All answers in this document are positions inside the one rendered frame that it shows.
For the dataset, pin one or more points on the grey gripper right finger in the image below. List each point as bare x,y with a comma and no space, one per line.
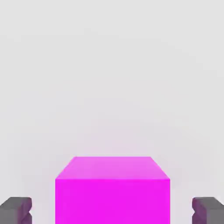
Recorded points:
210,210

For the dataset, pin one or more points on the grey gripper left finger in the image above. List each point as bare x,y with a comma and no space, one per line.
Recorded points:
14,210

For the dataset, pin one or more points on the small magenta cube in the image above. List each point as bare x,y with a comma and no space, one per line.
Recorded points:
112,196

